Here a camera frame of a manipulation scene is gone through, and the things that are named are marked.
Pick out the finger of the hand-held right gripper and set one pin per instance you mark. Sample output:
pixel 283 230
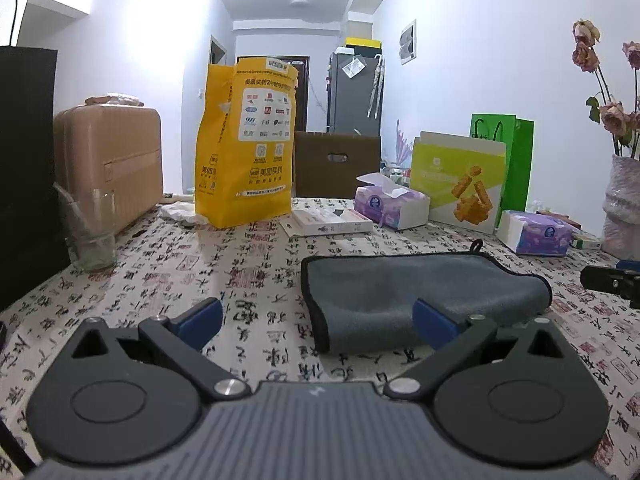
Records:
pixel 607 280

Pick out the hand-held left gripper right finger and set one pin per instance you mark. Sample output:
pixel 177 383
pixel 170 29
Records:
pixel 434 324

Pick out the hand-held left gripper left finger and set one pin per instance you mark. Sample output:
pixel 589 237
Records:
pixel 202 317

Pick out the grey towel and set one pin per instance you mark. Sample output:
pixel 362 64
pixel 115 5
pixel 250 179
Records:
pixel 380 285

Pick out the small green box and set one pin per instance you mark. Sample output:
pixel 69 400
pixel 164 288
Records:
pixel 586 241

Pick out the printed calligraphy tablecloth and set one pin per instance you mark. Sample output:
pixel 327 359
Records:
pixel 200 265

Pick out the wrapped white vase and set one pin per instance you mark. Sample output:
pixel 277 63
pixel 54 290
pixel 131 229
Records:
pixel 622 210

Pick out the purple tissue pack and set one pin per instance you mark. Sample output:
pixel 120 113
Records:
pixel 540 235
pixel 395 205

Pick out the crumpled white tissue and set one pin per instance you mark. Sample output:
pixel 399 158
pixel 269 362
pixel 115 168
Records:
pixel 182 212

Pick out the clear glass cup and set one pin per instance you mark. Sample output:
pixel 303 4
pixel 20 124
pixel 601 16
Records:
pixel 90 240

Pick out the yellow-green snack box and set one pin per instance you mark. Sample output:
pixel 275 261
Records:
pixel 455 180

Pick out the flat white box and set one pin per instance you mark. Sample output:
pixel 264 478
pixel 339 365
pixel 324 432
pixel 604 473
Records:
pixel 325 222

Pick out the green paper bag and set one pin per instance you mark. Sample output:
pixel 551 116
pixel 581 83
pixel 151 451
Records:
pixel 517 160

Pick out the yellow paper bag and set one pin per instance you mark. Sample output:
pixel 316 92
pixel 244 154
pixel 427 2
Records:
pixel 245 160

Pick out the dried roses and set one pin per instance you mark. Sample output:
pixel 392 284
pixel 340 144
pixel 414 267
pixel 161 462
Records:
pixel 612 115

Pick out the purple coral decoration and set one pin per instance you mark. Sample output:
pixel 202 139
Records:
pixel 401 145

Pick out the beige suitcase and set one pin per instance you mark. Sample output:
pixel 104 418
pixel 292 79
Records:
pixel 110 160

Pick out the brown storage box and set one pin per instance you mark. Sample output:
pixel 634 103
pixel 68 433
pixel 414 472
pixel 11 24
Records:
pixel 335 165

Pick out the black paper bag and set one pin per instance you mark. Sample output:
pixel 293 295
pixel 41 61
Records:
pixel 25 160

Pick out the grey refrigerator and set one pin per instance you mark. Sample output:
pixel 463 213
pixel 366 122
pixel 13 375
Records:
pixel 347 100

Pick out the folded umbrella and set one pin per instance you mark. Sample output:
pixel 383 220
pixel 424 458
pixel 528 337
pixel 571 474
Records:
pixel 376 85

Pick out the yellow and black box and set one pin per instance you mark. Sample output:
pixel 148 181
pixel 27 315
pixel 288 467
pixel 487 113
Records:
pixel 362 45

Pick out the round ceiling lamp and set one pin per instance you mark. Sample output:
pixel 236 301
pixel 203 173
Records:
pixel 299 3

